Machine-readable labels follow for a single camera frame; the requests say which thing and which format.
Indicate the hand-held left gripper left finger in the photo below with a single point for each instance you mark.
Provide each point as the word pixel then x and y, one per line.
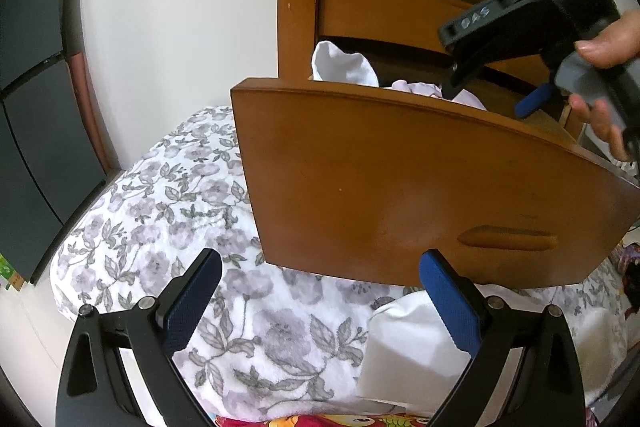
pixel 195 302

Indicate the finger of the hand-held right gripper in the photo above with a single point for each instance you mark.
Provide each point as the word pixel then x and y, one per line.
pixel 532 102
pixel 457 74

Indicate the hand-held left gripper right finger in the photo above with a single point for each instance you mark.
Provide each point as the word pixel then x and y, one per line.
pixel 450 302

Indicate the pink garment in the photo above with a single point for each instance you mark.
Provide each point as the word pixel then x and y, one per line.
pixel 470 99

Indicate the person's right hand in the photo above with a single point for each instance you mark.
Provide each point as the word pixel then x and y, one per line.
pixel 615 42

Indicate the grey floral blanket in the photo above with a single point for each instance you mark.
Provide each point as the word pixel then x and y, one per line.
pixel 200 207

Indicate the white cloth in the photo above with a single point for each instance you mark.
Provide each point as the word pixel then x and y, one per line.
pixel 340 64

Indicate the red floral blanket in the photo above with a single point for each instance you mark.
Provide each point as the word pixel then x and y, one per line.
pixel 325 421

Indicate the green packets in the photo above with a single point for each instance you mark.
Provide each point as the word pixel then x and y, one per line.
pixel 7 269

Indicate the dark grey wardrobe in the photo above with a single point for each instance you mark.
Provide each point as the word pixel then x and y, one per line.
pixel 35 132

